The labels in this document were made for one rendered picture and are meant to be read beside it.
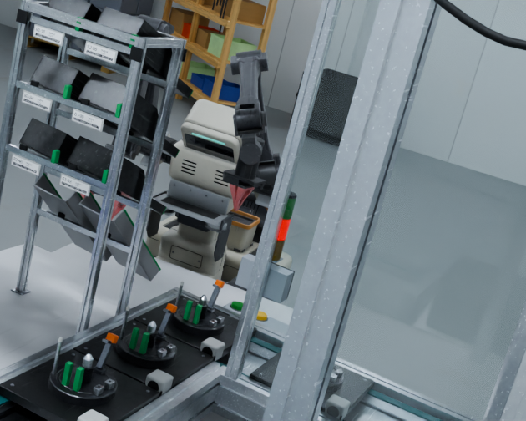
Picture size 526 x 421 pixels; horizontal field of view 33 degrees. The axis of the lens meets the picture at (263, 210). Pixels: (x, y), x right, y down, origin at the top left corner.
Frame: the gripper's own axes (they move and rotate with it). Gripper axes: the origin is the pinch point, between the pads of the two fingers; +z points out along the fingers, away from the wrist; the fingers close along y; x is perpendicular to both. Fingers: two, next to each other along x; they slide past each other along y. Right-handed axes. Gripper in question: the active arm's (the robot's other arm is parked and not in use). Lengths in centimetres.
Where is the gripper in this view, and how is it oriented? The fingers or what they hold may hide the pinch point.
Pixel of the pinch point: (236, 207)
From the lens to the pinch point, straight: 236.9
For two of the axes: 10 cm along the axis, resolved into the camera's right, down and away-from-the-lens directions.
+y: 8.7, 3.3, -3.6
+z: -2.5, 9.4, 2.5
